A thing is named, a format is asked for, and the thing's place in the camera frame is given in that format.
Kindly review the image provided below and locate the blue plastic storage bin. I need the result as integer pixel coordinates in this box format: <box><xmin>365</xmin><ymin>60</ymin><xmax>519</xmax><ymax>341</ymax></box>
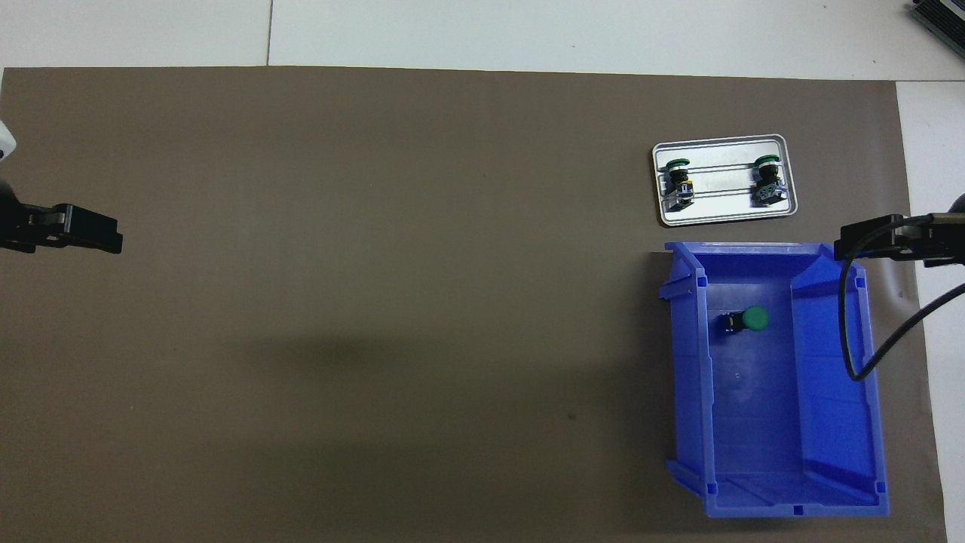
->
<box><xmin>660</xmin><ymin>241</ymin><xmax>890</xmax><ymax>517</ymax></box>

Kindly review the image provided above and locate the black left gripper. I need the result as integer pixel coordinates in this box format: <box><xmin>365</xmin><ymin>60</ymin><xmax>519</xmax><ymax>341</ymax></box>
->
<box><xmin>0</xmin><ymin>181</ymin><xmax>124</xmax><ymax>255</ymax></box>

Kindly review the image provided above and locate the brown table mat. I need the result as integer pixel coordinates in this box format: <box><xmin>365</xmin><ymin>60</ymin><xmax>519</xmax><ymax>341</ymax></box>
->
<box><xmin>0</xmin><ymin>66</ymin><xmax>949</xmax><ymax>543</ymax></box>

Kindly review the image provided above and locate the grey ribbed device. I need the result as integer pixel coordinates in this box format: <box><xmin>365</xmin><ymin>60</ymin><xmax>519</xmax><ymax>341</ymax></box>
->
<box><xmin>908</xmin><ymin>0</ymin><xmax>965</xmax><ymax>38</ymax></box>

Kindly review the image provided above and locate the grey metal tray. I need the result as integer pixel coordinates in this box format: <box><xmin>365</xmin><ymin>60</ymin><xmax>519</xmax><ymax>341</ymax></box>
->
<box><xmin>652</xmin><ymin>134</ymin><xmax>798</xmax><ymax>227</ymax></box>

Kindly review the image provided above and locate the green push button switch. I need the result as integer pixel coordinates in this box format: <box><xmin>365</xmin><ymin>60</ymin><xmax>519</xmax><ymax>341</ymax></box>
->
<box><xmin>662</xmin><ymin>157</ymin><xmax>696</xmax><ymax>208</ymax></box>
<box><xmin>750</xmin><ymin>155</ymin><xmax>785</xmax><ymax>207</ymax></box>
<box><xmin>720</xmin><ymin>305</ymin><xmax>770</xmax><ymax>336</ymax></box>

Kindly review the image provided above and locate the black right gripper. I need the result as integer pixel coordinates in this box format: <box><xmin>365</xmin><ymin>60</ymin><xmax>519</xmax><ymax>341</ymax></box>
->
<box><xmin>835</xmin><ymin>195</ymin><xmax>965</xmax><ymax>266</ymax></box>

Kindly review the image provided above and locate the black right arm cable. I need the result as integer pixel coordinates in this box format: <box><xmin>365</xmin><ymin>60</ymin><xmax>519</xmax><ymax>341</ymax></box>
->
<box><xmin>838</xmin><ymin>226</ymin><xmax>965</xmax><ymax>382</ymax></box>

